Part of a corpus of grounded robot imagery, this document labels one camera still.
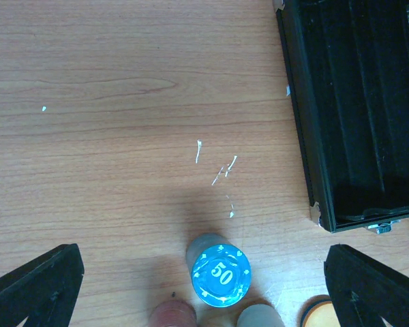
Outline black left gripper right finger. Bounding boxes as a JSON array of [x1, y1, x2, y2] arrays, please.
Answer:
[[324, 244, 409, 326]]

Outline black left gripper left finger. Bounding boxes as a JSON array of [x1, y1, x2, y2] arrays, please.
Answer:
[[0, 244, 84, 326]]

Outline orange dealer button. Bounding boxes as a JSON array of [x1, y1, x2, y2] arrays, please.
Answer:
[[299, 294, 341, 327]]

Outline white poker chip stack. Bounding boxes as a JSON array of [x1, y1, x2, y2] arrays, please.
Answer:
[[236, 304, 285, 327]]

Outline red poker chip stack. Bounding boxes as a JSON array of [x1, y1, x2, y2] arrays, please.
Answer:
[[148, 300, 197, 327]]

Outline blue poker chip stack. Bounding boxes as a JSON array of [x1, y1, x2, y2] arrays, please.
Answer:
[[185, 233, 252, 308]]

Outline black poker set case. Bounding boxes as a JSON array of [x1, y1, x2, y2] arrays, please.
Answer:
[[273, 1, 409, 233]]

